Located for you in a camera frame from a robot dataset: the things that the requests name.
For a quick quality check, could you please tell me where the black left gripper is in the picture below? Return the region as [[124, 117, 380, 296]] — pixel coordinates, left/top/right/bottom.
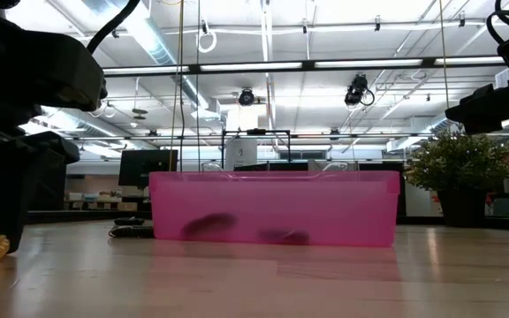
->
[[0, 110, 81, 254]]

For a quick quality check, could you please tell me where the black cabinet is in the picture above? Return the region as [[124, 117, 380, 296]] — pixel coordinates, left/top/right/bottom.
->
[[27, 163, 68, 211]]

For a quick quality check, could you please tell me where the green artificial plant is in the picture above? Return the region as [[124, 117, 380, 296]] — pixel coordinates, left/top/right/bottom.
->
[[403, 130, 509, 193]]

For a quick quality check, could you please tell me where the black plant pot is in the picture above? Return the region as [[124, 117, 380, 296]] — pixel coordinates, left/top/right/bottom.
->
[[436, 188, 488, 229]]

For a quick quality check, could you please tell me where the black computer monitor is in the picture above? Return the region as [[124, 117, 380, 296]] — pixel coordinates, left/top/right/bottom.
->
[[118, 148, 179, 187]]

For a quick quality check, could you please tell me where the black beam with light strips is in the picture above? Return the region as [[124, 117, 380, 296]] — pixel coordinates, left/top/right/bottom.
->
[[102, 55, 507, 80]]

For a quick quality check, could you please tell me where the pink translucent plastic bin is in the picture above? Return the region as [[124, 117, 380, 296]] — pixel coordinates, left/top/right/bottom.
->
[[148, 170, 401, 248]]

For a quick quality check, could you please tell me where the black aluminium table frame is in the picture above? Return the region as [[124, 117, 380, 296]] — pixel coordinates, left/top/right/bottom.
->
[[24, 208, 509, 231]]

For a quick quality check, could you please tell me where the thin hanging cable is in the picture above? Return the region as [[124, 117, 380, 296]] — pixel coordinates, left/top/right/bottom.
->
[[438, 0, 452, 129], [194, 0, 202, 173], [168, 0, 187, 173]]

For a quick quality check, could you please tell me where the black overhead camera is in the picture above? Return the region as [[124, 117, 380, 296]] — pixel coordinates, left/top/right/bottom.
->
[[344, 73, 376, 108]]

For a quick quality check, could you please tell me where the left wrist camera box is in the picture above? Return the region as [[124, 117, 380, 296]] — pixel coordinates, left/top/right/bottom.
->
[[0, 9, 109, 115]]

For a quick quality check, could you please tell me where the black left wrist camera cable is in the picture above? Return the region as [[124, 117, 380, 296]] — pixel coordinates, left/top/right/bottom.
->
[[86, 0, 142, 55]]

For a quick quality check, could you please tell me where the round black ceiling camera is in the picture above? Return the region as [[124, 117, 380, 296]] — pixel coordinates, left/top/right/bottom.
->
[[238, 87, 255, 107]]

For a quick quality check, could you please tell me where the white cable loop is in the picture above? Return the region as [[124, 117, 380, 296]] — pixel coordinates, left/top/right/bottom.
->
[[195, 19, 218, 54]]

